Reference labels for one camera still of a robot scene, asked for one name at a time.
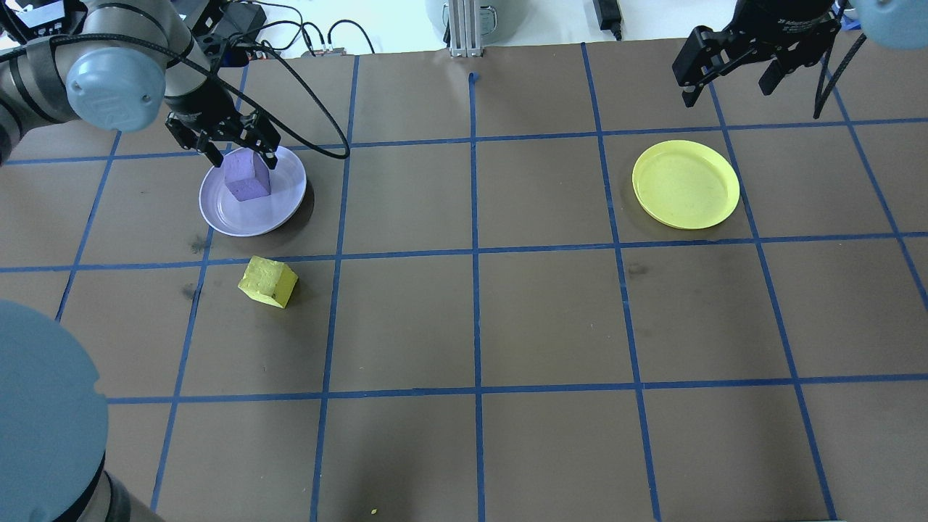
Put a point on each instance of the purple foam block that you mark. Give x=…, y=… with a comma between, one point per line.
x=246, y=177

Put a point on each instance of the yellow foam block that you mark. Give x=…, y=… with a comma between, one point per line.
x=267, y=281

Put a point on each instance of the purple plastic plate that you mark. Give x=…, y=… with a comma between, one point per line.
x=250, y=217

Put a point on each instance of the black power adapter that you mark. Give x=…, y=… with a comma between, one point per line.
x=243, y=22
x=607, y=14

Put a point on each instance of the black power strip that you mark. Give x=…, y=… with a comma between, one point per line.
x=326, y=51

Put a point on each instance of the yellow plastic plate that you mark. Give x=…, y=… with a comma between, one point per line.
x=685, y=185

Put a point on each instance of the aluminium profile post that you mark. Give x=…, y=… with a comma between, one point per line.
x=465, y=29

